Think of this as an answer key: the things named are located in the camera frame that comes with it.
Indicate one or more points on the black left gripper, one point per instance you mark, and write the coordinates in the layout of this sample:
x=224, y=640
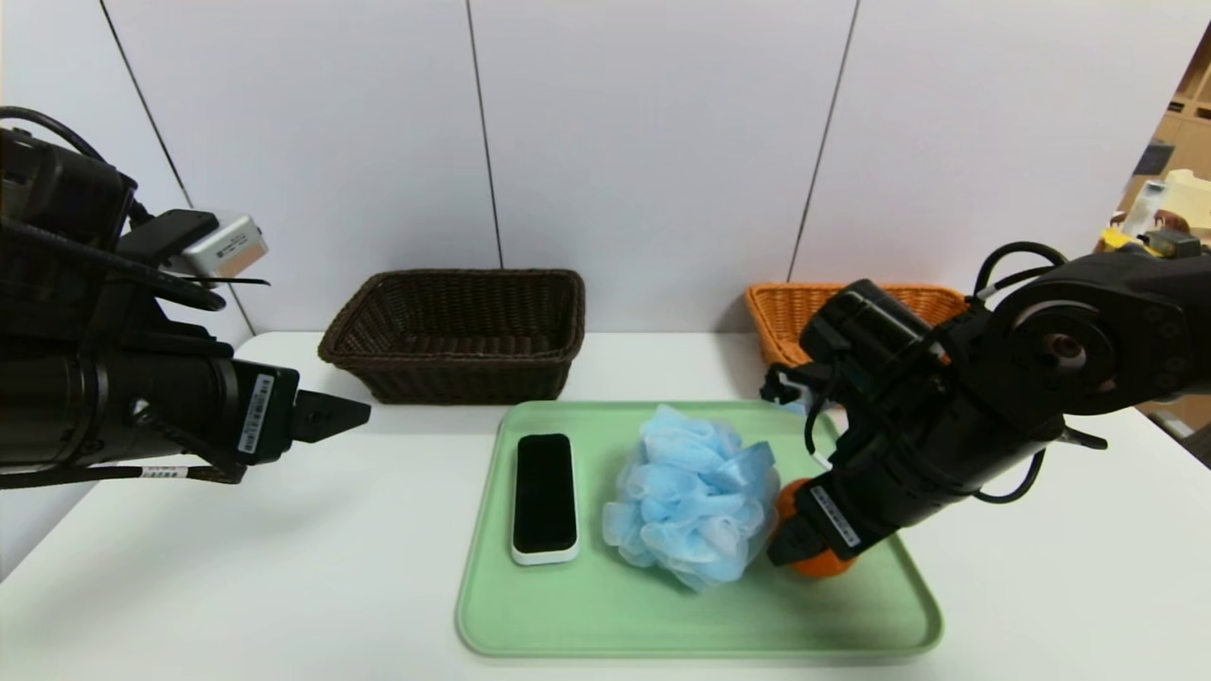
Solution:
x=262, y=413

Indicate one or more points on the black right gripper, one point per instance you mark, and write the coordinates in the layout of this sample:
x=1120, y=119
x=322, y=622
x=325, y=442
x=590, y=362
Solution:
x=833, y=518

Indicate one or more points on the orange fruit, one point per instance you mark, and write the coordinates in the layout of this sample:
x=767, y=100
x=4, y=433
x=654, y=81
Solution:
x=823, y=567

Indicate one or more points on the blue mesh bath loofah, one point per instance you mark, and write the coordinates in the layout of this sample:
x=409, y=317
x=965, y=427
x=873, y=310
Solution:
x=691, y=501

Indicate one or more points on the black and white rectangular block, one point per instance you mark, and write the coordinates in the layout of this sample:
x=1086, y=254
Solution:
x=545, y=492

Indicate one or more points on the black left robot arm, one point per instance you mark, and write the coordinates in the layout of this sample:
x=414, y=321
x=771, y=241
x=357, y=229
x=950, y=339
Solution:
x=85, y=397

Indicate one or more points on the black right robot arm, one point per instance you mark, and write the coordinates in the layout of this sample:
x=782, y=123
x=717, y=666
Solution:
x=1069, y=350

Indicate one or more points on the dark brown wicker basket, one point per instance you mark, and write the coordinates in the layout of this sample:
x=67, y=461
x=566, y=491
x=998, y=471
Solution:
x=454, y=378

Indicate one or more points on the orange wicker basket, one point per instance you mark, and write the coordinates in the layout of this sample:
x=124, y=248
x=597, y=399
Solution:
x=785, y=312

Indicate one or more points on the light green plastic tray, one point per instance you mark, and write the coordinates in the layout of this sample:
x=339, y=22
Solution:
x=700, y=615

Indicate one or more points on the white plastic bottle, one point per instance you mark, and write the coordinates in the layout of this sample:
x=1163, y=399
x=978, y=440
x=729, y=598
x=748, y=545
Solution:
x=1145, y=203

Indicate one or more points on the beige box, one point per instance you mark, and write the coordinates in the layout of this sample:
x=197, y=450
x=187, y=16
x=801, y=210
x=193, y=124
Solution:
x=1190, y=194

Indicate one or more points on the wooden shelf unit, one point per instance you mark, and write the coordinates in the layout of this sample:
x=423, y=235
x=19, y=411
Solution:
x=1187, y=123

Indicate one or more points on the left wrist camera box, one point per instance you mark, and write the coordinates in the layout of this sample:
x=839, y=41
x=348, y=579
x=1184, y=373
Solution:
x=227, y=248

